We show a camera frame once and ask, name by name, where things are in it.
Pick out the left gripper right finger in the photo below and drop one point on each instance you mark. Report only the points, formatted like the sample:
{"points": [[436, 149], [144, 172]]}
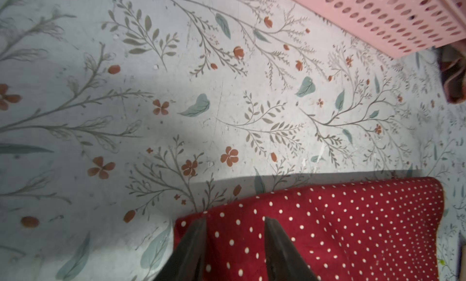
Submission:
{"points": [[283, 261]]}

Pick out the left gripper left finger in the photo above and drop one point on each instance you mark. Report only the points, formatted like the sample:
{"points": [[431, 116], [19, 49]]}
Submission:
{"points": [[187, 262]]}

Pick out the red polka dot skirt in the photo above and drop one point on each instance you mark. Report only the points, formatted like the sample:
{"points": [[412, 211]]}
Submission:
{"points": [[369, 231]]}

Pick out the floral table mat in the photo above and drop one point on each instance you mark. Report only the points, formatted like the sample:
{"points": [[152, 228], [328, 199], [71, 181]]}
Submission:
{"points": [[118, 117]]}

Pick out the red plaid skirt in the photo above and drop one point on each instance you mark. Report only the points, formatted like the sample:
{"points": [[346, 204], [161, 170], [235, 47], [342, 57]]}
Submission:
{"points": [[452, 64]]}

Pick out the pink plastic basket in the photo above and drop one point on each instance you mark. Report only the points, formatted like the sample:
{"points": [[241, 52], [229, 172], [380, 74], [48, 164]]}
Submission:
{"points": [[397, 28]]}

